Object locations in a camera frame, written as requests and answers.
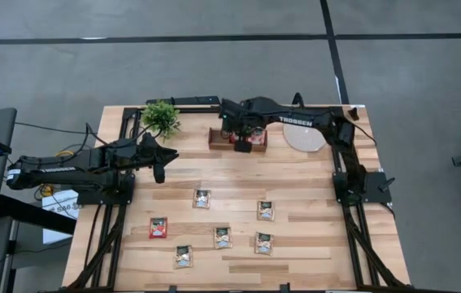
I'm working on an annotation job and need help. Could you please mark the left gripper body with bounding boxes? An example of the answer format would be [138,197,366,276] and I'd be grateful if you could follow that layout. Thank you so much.
[134,132,162,168]

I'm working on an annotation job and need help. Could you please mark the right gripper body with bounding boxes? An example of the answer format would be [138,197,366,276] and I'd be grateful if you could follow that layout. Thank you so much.
[236,120,267,142]

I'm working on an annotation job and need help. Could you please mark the orange tea packet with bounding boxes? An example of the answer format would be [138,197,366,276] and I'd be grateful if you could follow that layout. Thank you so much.
[249,130,267,146]

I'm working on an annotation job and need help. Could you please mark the beige tea packet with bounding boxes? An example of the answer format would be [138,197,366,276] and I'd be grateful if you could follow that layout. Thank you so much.
[254,232,275,256]
[213,226,233,250]
[256,200,276,222]
[173,244,194,270]
[192,189,212,210]

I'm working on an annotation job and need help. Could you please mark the wooden tea box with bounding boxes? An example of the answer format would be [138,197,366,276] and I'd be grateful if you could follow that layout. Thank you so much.
[207,127,268,154]

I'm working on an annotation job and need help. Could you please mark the potted green plant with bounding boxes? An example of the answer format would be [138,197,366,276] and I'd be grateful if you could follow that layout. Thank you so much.
[140,100,182,142]

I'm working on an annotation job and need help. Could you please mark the round woven placemat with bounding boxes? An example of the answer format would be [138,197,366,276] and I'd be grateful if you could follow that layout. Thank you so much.
[282,123,328,153]

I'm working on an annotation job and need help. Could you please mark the white paper sheet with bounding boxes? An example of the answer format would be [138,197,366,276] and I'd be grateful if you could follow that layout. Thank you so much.
[41,189,80,245]

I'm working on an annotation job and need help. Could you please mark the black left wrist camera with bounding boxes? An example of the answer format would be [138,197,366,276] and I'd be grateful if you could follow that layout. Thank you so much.
[152,162,167,185]

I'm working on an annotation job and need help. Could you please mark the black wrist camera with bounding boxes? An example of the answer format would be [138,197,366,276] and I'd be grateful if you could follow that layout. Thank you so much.
[233,138,254,154]
[152,162,167,185]

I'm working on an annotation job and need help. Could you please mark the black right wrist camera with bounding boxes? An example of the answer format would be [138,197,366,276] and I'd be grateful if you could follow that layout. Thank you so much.
[233,138,254,154]

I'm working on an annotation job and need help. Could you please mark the yellow cable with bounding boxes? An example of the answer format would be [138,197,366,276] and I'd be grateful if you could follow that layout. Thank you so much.
[34,149,76,200]

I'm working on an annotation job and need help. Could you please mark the black cable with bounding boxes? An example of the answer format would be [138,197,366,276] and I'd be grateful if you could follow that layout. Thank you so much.
[13,120,111,147]

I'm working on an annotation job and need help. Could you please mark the black table frame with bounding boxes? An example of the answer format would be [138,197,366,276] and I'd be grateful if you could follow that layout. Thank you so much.
[65,104,412,293]

